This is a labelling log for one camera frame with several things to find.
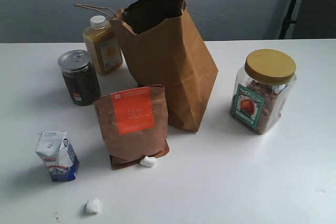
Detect brown paper shopping bag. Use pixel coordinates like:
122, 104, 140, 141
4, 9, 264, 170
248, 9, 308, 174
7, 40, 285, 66
74, 0, 219, 133

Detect brown pouch with orange label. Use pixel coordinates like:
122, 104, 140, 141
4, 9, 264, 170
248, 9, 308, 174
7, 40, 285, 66
93, 84, 170, 170

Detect white foam peanut near pouch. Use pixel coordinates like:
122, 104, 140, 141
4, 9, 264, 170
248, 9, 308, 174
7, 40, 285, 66
140, 156, 156, 168

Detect yellow juice bottle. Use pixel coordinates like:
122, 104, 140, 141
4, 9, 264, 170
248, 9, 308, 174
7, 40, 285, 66
82, 15, 123, 76

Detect clear nut jar yellow lid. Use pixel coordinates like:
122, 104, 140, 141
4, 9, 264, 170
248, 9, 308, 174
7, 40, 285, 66
230, 49, 296, 134

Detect dark can with pull-tab lid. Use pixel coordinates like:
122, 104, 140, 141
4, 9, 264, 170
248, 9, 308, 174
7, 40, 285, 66
58, 50, 101, 106

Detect small white blue milk carton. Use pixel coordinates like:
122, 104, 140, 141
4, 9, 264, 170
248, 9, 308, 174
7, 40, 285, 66
35, 131, 79, 182

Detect white foam peanut front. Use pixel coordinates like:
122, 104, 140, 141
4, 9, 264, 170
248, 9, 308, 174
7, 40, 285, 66
85, 198, 100, 215

